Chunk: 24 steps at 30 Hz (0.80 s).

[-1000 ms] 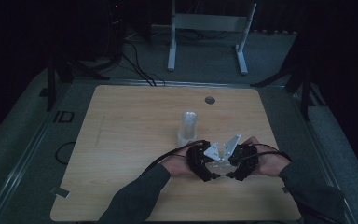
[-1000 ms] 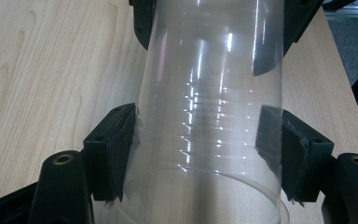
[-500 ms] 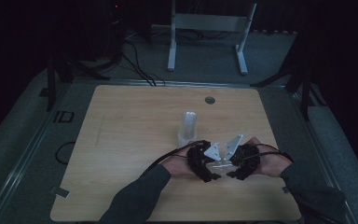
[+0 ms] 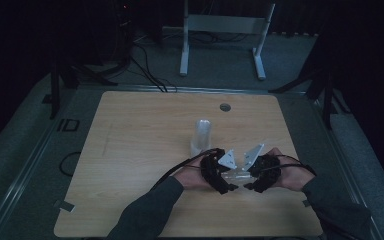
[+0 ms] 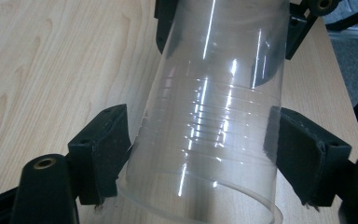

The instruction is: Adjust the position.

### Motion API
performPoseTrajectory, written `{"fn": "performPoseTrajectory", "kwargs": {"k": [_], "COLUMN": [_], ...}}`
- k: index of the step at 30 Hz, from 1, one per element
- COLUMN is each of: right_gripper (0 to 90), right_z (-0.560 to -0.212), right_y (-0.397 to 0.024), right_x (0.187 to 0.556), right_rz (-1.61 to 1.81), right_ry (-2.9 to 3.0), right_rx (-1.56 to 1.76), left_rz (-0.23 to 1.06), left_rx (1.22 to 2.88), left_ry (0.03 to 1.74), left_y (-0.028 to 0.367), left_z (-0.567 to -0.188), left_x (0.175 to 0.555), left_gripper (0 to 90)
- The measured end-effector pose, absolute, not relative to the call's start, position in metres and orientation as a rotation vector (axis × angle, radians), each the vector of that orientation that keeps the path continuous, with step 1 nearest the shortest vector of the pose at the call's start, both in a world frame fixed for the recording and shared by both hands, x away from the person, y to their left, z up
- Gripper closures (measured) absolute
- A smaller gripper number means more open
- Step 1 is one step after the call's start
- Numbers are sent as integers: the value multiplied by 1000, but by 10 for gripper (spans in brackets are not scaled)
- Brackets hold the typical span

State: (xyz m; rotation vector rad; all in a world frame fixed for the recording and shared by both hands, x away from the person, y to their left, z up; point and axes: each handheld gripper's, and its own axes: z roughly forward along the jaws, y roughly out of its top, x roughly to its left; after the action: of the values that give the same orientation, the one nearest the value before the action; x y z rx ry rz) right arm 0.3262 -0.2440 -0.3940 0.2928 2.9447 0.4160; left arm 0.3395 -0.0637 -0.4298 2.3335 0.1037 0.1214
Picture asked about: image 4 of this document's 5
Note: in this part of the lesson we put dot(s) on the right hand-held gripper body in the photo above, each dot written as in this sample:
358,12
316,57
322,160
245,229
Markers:
266,171

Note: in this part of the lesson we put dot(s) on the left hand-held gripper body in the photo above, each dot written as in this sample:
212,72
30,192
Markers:
213,170

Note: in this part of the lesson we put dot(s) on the single transparent plastic cup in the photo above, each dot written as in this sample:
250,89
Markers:
237,175

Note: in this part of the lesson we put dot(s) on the person's left hand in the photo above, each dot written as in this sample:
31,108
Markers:
191,175

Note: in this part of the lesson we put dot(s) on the person's right hand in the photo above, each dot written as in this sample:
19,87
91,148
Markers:
293,173

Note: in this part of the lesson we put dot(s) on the round grey table grommet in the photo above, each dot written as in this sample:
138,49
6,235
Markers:
225,107

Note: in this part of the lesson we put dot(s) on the black tripod stand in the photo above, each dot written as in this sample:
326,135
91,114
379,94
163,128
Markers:
320,83
56,83

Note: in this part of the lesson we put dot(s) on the grey tape piece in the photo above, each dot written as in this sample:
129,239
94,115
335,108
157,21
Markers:
67,206

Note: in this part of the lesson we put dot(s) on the white metal stand frame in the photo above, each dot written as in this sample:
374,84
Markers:
225,23

